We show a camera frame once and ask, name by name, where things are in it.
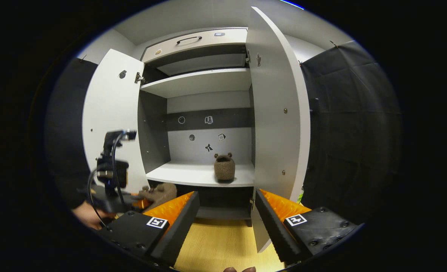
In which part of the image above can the white cabinet door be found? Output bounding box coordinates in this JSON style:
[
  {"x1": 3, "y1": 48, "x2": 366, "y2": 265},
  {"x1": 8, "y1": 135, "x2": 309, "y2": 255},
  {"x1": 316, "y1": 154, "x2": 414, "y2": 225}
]
[
  {"x1": 245, "y1": 7, "x2": 311, "y2": 253},
  {"x1": 82, "y1": 49, "x2": 149, "y2": 197}
]

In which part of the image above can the brown fuzzy shoe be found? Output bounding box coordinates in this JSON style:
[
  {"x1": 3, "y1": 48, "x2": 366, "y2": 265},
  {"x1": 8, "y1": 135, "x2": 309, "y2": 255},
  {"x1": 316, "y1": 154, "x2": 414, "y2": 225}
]
[
  {"x1": 213, "y1": 153, "x2": 236, "y2": 182},
  {"x1": 137, "y1": 183, "x2": 178, "y2": 210}
]

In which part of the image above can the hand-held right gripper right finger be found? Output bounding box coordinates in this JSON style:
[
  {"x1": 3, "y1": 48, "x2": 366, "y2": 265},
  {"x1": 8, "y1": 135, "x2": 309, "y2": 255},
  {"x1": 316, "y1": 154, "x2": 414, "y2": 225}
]
[{"x1": 255, "y1": 189, "x2": 361, "y2": 266}]

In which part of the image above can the black cable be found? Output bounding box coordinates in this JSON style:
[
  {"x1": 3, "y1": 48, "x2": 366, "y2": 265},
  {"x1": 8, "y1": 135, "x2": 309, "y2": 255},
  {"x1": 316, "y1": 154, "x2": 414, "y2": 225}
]
[{"x1": 87, "y1": 130, "x2": 128, "y2": 228}]

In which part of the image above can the grey shoe cabinet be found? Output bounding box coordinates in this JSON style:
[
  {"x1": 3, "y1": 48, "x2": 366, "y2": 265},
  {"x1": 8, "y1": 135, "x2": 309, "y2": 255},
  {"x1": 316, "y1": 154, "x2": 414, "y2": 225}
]
[{"x1": 135, "y1": 27, "x2": 256, "y2": 221}]

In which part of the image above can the black backdrop cloth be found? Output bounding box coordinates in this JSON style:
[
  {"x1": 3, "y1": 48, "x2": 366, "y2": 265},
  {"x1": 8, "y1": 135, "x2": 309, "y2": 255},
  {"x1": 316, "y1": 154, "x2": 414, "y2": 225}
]
[
  {"x1": 45, "y1": 57, "x2": 98, "y2": 208},
  {"x1": 300, "y1": 40, "x2": 404, "y2": 224}
]

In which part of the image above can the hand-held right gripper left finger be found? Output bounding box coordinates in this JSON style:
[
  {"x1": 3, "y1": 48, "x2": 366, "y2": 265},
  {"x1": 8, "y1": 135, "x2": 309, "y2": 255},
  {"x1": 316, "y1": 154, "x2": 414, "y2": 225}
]
[{"x1": 98, "y1": 191, "x2": 200, "y2": 267}]

